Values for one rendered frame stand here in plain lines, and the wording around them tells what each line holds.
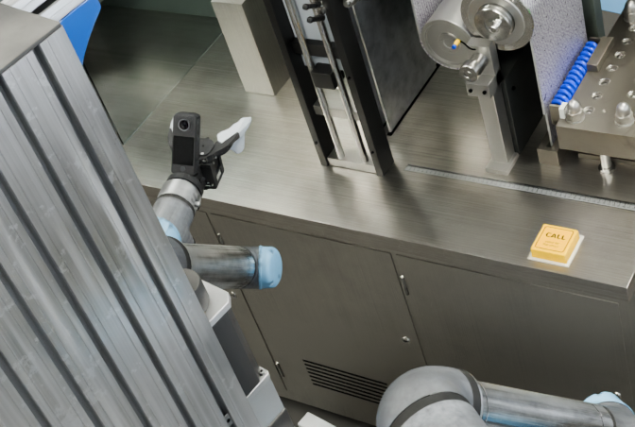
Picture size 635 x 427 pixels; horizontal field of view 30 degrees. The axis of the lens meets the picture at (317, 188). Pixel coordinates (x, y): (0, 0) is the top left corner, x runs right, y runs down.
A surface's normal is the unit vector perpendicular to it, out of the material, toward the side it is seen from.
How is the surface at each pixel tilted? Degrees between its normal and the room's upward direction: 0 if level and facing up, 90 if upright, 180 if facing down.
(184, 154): 58
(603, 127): 0
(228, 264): 86
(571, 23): 90
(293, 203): 0
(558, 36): 90
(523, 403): 52
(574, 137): 90
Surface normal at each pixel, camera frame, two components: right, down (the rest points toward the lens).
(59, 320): 0.74, 0.28
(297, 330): -0.48, 0.67
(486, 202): -0.26, -0.72
